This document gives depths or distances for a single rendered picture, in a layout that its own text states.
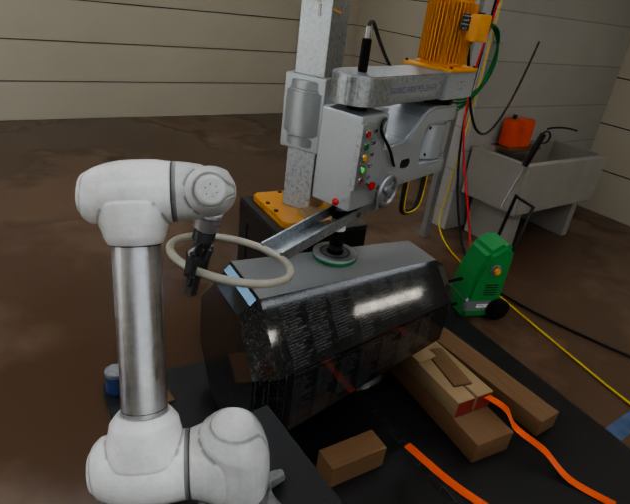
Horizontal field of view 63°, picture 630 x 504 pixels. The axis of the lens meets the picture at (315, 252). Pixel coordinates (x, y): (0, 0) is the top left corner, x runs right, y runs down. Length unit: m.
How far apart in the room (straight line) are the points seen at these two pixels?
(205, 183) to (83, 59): 6.89
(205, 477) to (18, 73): 6.97
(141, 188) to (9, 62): 6.73
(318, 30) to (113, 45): 5.35
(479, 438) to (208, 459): 1.78
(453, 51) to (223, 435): 2.09
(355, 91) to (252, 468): 1.46
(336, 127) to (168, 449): 1.47
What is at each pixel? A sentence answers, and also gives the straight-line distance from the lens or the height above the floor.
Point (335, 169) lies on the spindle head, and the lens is 2.25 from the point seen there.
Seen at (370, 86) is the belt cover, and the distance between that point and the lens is 2.14.
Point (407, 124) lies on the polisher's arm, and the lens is 2.56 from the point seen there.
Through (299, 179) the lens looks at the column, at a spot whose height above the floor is 0.97.
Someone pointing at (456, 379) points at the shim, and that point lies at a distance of 2.86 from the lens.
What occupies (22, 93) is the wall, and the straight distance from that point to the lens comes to 7.85.
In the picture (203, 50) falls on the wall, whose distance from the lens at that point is 8.38.
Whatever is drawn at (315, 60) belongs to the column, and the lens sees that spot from 2.89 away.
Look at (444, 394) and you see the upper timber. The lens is 2.80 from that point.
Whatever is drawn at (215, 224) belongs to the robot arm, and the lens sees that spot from 1.70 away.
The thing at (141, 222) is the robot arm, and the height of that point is 1.51.
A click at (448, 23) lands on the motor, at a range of 2.70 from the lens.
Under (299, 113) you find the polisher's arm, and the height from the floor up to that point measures 1.36.
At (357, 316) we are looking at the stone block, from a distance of 2.32.
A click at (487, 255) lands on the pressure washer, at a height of 0.50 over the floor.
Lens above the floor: 1.97
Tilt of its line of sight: 27 degrees down
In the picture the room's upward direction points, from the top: 8 degrees clockwise
